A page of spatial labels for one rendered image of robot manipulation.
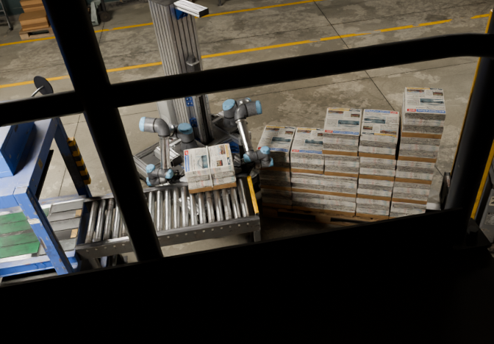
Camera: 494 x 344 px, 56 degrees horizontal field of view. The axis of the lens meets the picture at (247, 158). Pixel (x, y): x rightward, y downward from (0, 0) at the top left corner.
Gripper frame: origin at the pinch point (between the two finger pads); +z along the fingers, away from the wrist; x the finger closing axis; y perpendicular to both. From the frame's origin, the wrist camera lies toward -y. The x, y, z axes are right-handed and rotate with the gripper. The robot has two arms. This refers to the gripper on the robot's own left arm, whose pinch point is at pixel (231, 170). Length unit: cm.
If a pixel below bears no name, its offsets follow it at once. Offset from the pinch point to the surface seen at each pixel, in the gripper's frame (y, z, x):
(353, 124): 28, -103, 1
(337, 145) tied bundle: 15, -88, 8
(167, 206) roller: 2, 53, 32
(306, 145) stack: 5, -67, -12
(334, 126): 28, -88, 0
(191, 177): 18.5, 31.7, 22.9
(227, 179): 10.6, 4.7, 23.1
